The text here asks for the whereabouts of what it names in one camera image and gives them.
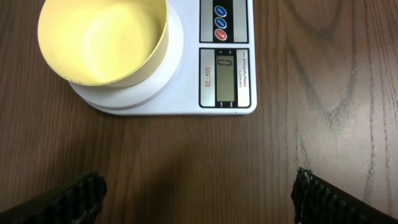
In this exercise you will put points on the white digital kitchen scale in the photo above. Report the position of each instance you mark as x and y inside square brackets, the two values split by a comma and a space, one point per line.
[209, 67]

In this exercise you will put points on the yellow bowl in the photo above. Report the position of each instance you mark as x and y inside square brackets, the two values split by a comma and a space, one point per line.
[115, 43]

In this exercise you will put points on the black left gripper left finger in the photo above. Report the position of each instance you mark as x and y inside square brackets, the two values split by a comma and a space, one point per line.
[78, 201]

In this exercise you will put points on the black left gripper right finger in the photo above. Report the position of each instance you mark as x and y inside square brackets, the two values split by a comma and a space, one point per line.
[318, 202]

